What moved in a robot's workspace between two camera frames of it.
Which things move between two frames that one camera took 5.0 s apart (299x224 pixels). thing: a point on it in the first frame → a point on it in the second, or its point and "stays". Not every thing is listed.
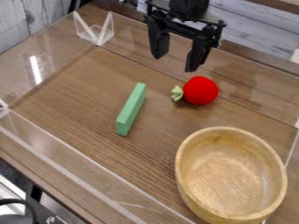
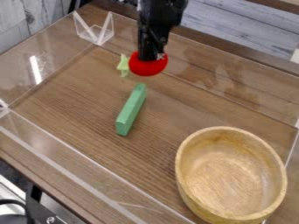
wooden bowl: x=230 y=175 stays
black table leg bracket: x=44 y=215 stays
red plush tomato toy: x=199 y=91 → x=147 y=67
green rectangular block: x=131 y=109 stays
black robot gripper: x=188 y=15 → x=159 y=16
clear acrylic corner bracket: x=96 y=34 stays
